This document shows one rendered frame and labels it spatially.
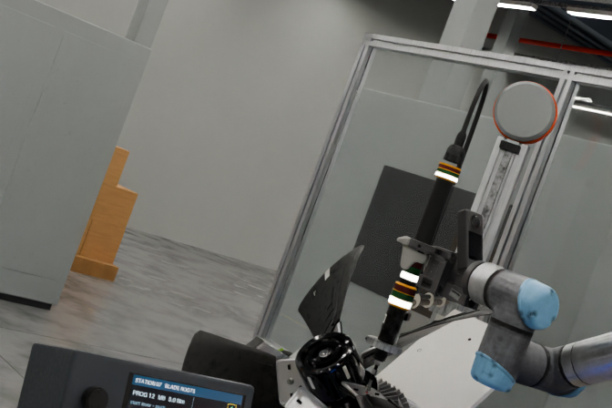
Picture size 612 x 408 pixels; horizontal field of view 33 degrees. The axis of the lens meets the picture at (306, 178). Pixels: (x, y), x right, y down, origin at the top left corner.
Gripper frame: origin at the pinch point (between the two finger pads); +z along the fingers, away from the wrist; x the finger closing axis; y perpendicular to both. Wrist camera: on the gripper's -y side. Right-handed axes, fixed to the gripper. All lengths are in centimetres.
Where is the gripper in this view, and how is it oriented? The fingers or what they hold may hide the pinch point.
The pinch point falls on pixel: (412, 240)
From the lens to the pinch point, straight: 200.9
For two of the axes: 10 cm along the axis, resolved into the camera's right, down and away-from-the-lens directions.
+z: -5.7, -2.2, 7.9
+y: -3.5, 9.4, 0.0
